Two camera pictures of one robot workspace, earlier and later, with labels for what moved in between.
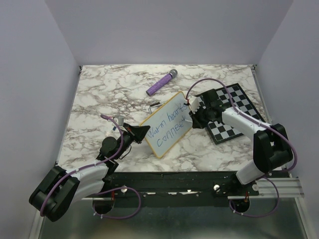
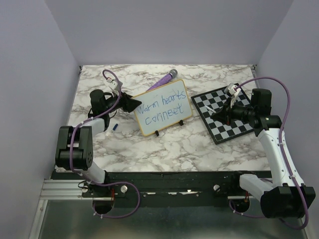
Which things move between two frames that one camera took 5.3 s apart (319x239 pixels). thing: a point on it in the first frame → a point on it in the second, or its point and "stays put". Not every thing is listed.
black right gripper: [196, 123] → [226, 114]
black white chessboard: [225, 131] stays put
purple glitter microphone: [172, 74] stays put
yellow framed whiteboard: [168, 124] → [163, 106]
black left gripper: [137, 133] → [127, 103]
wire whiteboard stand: [154, 105] → [181, 123]
